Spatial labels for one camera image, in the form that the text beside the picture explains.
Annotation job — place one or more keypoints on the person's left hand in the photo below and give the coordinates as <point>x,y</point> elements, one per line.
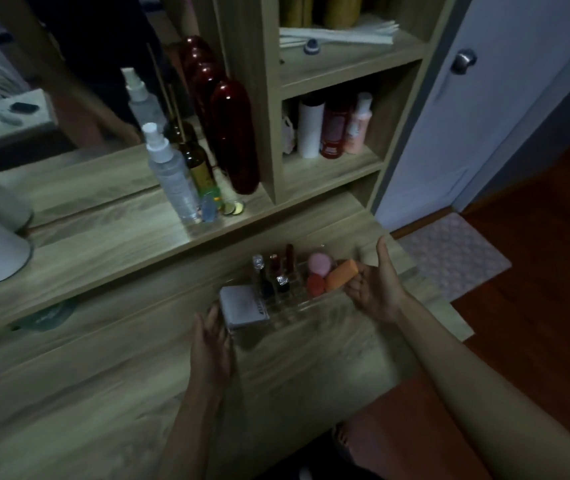
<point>210,354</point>

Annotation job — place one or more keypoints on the person's right hand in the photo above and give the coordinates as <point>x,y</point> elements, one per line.
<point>377,294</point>

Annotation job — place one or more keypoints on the person's left fingers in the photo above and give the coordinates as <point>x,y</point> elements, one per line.
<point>217,322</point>

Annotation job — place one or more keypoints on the person's right thumb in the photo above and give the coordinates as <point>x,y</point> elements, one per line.
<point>382,254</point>

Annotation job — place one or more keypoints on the clear acrylic makeup organizer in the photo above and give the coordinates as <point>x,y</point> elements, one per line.
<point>290,304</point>

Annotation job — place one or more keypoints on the person's right forearm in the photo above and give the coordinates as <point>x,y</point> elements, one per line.
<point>475,394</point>

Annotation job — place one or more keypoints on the person's left forearm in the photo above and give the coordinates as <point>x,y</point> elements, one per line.
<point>192,434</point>

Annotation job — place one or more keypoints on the white square compact case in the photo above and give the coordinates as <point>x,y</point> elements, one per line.
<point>242,307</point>

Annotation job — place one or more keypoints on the orange makeup sponge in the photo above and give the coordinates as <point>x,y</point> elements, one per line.
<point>342,274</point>

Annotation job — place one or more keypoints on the pink round makeup sponge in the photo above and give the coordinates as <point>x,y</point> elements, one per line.
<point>320,264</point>

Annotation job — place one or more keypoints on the clear-capped lipstick tube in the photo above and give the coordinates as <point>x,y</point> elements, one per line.
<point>258,269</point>

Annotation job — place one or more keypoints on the red makeup sponge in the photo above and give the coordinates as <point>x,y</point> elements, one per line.
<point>316,285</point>

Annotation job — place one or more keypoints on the light patterned floor mat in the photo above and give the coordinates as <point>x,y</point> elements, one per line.
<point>457,257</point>

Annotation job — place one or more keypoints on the silver-capped lipstick tube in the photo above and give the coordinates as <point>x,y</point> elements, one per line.
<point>283,283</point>

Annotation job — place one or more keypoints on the gold coin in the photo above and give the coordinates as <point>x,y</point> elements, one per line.
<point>239,207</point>
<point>227,208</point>

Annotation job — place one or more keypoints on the small blue bottle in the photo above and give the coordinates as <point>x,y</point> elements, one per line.
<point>209,207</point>

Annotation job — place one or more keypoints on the pink bottle with white cap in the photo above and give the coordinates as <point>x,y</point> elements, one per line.
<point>357,127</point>

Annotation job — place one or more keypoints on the red bottle with black cap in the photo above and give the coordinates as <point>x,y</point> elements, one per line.
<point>335,129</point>

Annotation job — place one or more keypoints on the white cylindrical bottle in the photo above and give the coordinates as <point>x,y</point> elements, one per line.
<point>311,129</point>

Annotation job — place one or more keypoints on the clear spray bottle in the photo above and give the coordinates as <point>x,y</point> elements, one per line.
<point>172,179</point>

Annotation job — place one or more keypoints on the small white pouch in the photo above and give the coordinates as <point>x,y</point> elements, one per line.
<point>288,137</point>

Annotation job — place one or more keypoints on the amber reed diffuser bottle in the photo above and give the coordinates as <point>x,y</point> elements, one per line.
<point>199,167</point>

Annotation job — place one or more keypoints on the tall dark red bottle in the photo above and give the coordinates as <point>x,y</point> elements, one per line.
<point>235,139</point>

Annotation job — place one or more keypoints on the white door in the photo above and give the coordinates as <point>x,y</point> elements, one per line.
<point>490,104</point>

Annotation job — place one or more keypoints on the wooden shelf unit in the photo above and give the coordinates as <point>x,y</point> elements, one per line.
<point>265,94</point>

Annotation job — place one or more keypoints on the silver door knob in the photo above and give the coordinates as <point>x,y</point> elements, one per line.
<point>463,61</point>

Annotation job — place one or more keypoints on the small grey cap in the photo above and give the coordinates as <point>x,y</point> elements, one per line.
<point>311,46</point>

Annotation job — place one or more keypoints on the bundle of white sticks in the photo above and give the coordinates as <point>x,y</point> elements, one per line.
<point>340,34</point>

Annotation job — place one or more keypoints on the yellow bottle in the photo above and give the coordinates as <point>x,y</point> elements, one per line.
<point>296,9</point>
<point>342,9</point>

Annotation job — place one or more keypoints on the wall mirror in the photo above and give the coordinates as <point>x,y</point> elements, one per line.
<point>65,69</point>

